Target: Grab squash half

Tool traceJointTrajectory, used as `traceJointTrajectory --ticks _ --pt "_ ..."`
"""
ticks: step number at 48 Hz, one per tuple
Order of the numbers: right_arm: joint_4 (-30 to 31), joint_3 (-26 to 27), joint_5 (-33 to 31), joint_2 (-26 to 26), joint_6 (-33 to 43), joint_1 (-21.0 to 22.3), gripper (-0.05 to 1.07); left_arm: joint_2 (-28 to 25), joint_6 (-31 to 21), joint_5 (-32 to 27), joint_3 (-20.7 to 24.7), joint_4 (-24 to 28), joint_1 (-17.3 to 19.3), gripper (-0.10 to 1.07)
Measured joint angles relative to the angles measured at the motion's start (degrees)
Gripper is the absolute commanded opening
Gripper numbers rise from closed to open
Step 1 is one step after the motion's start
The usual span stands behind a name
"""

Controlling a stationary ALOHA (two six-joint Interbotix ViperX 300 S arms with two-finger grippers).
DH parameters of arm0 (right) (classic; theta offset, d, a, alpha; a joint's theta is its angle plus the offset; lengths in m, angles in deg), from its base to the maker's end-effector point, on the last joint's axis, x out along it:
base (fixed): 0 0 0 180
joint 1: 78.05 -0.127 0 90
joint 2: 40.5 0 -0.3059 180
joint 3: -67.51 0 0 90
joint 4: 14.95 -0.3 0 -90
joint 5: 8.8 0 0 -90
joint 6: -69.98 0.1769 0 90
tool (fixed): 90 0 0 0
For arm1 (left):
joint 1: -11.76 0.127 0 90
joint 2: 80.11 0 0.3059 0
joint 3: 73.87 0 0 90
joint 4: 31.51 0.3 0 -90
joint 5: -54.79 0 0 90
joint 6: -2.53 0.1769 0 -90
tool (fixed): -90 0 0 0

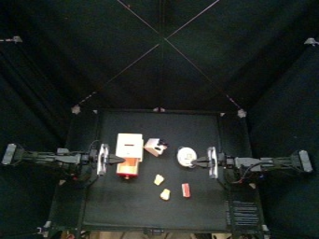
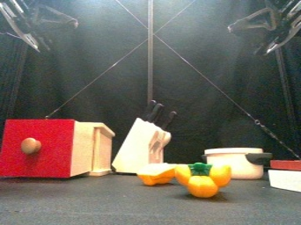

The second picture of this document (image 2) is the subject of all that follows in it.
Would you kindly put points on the red drawer with wooden knob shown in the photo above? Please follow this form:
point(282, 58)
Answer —
point(46, 146)

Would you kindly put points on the red-topped white box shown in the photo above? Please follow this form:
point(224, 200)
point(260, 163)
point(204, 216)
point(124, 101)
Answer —
point(286, 178)

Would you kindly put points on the vertical metal frame pole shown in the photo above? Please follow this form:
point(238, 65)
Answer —
point(149, 52)

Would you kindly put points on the yellow toy bell pepper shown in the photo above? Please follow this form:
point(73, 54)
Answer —
point(203, 181)

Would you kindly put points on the light wooden toy cabinet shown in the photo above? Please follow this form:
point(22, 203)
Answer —
point(103, 149)

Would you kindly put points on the white toy knife block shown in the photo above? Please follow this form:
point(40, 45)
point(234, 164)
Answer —
point(139, 149)

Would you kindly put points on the yellow squash half, white face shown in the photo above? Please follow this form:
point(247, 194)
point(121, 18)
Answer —
point(156, 174)

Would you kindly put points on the dark frame post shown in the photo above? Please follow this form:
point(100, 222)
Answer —
point(285, 96)

